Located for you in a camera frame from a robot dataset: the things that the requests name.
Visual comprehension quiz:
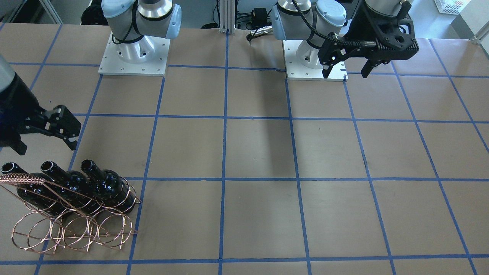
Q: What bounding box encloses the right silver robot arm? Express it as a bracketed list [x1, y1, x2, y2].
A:
[0, 0, 182, 155]

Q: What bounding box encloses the dark wine bottle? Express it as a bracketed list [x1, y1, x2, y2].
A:
[40, 161, 99, 215]

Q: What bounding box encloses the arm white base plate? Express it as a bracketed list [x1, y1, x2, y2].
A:
[98, 35, 171, 77]
[283, 40, 349, 82]

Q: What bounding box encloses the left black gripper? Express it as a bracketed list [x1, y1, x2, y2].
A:
[318, 4, 419, 79]

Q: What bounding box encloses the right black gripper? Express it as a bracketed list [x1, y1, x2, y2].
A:
[0, 73, 81, 155]

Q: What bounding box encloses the white plastic crate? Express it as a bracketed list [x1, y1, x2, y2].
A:
[434, 0, 470, 15]

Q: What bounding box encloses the wine bottle in rack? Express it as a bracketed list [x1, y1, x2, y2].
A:
[1, 162, 74, 217]
[81, 159, 135, 214]

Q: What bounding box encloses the black braided cable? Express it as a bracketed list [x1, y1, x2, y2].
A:
[292, 0, 363, 48]

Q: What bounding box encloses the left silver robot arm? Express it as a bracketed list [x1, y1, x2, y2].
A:
[271, 0, 419, 81]

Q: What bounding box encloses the copper wire wine rack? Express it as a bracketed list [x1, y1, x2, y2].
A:
[10, 192, 138, 255]

